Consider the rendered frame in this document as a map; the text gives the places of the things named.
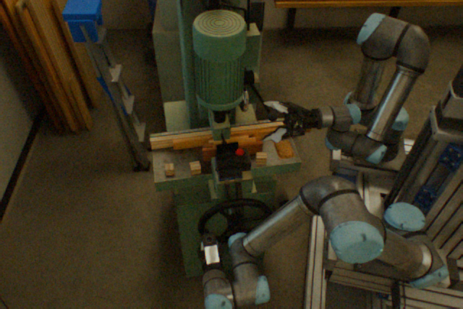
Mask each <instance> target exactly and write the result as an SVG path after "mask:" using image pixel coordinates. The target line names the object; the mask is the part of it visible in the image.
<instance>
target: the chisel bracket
mask: <svg viewBox="0 0 463 309"><path fill-rule="evenodd" d="M208 118H209V122H210V126H211V132H212V135H213V140H214V141H217V140H222V138H221V134H224V139H225V140H227V139H230V134H231V132H230V129H231V126H230V124H229V120H228V116H227V115H226V121H225V122H224V123H221V124H219V123H216V122H214V120H213V110H210V109H209V110H208Z"/></svg>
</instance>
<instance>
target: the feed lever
mask: <svg viewBox="0 0 463 309"><path fill-rule="evenodd" d="M254 83H255V75H254V72H253V71H252V70H250V71H247V68H245V81H243V85H250V86H251V87H252V89H253V90H254V91H255V93H256V95H257V97H258V98H259V99H260V101H261V103H262V104H263V105H264V107H265V110H266V111H267V112H268V120H269V121H271V122H275V121H276V120H277V118H278V115H277V113H276V112H274V111H271V109H270V108H269V106H267V105H265V104H264V103H263V102H265V100H264V99H263V97H262V95H261V94H260V93H259V91H258V89H257V88H256V87H255V85H254Z"/></svg>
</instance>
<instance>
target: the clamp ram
mask: <svg viewBox="0 0 463 309"><path fill-rule="evenodd" d="M238 148H239V143H238V142H233V143H227V144H226V145H222V144H217V145H216V155H218V154H225V153H235V152H236V149H238Z"/></svg>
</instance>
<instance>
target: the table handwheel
mask: <svg viewBox="0 0 463 309"><path fill-rule="evenodd" d="M240 206H251V207H255V208H259V209H260V210H262V211H263V213H264V215H261V216H254V217H249V218H243V219H242V216H241V215H240V214H238V213H237V208H236V207H240ZM226 209H227V210H228V213H229V214H227V213H226V212H225V211H224V210H226ZM217 213H220V214H221V215H223V216H224V217H226V220H227V224H228V227H227V228H226V229H225V230H224V231H223V233H222V234H221V235H220V236H219V235H216V240H217V241H219V242H220V243H224V244H225V243H228V241H229V238H230V237H231V235H230V236H225V235H226V234H227V233H228V232H229V231H230V230H232V231H237V230H239V229H241V228H242V227H243V226H244V223H245V222H249V221H257V220H261V219H263V220H262V221H261V222H263V221H264V220H265V219H267V218H268V217H269V216H270V215H271V210H270V208H269V207H268V206H267V205H266V204H265V203H263V202H261V200H257V199H253V198H235V199H231V200H226V201H224V202H221V203H220V204H218V205H216V206H214V207H212V208H211V209H209V210H208V211H206V212H205V213H204V214H203V216H202V217H201V219H199V222H198V224H197V229H198V231H199V233H200V235H201V237H202V236H203V234H204V229H205V225H206V223H207V221H208V220H209V219H210V218H211V217H212V216H214V215H215V214H217Z"/></svg>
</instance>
